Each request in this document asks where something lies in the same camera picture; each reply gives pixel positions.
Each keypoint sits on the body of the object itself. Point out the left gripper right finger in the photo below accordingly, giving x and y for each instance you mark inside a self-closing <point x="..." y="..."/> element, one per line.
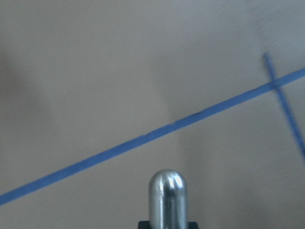
<point x="193" y="225"/>

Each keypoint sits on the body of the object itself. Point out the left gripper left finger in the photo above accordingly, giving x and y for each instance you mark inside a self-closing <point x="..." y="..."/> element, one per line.
<point x="143" y="225"/>

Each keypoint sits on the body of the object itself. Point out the steel muddler black tip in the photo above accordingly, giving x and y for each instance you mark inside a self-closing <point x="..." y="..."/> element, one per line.
<point x="168" y="208"/>

